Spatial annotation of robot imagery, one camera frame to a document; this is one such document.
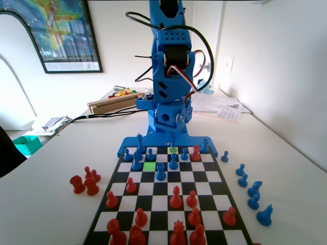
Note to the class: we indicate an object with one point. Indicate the small metal can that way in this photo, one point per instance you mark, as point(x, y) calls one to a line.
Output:
point(118, 88)

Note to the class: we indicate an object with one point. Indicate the red chess queen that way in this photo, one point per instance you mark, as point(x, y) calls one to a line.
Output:
point(177, 234)

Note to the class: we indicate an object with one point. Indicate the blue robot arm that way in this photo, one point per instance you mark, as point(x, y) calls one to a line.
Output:
point(173, 37)

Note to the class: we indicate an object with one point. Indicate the red chess rook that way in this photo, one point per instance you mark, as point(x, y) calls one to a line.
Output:
point(137, 236)
point(195, 154)

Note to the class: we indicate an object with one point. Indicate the white wall switch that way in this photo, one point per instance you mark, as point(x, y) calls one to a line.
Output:
point(229, 64)

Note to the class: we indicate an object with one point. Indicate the controller circuit board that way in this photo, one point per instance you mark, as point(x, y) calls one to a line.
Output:
point(148, 97)

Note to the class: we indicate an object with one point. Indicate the black zip tie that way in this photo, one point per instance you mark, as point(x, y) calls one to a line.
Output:
point(143, 56)

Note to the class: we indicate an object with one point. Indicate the black and white chessboard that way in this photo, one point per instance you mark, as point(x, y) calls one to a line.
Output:
point(158, 201)

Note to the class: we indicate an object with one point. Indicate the blue chess queen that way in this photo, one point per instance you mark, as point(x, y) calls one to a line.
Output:
point(170, 145)

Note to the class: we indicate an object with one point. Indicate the blue chess king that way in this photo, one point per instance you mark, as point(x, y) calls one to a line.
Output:
point(139, 145)

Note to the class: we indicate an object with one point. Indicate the long cardboard box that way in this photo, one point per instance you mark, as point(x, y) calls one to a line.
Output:
point(112, 105)

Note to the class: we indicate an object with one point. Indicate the blue chess rook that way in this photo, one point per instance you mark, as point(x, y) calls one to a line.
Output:
point(160, 173)
point(204, 147)

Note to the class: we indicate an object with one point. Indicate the red chess bishop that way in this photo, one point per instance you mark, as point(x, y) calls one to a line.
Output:
point(198, 236)
point(176, 199)

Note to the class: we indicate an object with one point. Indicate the yellow toy block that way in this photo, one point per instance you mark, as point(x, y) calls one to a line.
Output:
point(120, 94)

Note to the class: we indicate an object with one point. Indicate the blue chess pawn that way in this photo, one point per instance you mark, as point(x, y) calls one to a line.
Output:
point(240, 170)
point(242, 180)
point(253, 201)
point(224, 157)
point(184, 155)
point(150, 155)
point(127, 155)

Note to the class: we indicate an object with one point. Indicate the white paper stack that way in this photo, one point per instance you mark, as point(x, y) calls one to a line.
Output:
point(204, 104)

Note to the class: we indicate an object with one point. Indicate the green plastic box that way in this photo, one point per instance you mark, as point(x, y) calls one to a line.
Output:
point(25, 146)

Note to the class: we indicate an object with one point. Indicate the red toy block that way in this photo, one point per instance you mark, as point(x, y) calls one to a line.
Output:
point(111, 96)

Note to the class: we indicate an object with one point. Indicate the black framed map poster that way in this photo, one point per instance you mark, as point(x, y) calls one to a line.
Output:
point(64, 33)

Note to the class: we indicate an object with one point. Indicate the blue controller board bracket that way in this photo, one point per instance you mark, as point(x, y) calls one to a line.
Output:
point(143, 104)

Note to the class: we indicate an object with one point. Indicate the red chess pawn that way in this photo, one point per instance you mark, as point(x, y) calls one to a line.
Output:
point(229, 218)
point(95, 176)
point(131, 186)
point(191, 200)
point(141, 219)
point(194, 218)
point(88, 173)
point(111, 201)

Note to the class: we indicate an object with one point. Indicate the blue arm base plate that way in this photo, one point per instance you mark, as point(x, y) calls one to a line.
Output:
point(158, 141)

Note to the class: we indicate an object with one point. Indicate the printed paper sheet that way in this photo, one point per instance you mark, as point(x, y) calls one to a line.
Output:
point(228, 113)

